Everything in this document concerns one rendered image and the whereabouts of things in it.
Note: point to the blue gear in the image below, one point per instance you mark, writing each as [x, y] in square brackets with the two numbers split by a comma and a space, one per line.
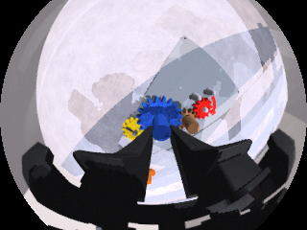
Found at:
[161, 116]

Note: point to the orange gear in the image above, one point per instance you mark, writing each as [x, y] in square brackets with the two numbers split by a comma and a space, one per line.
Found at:
[152, 173]

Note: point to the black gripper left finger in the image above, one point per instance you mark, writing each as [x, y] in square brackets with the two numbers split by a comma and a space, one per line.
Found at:
[131, 163]

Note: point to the red gear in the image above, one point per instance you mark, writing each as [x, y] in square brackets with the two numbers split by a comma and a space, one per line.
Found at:
[203, 102]

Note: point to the brown gear with tall hub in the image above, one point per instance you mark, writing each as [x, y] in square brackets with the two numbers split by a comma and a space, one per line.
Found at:
[189, 121]

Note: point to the yellow gear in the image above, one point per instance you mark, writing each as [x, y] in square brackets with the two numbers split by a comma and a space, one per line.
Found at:
[129, 127]

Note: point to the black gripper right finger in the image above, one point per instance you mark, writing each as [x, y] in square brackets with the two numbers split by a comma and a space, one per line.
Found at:
[196, 160]

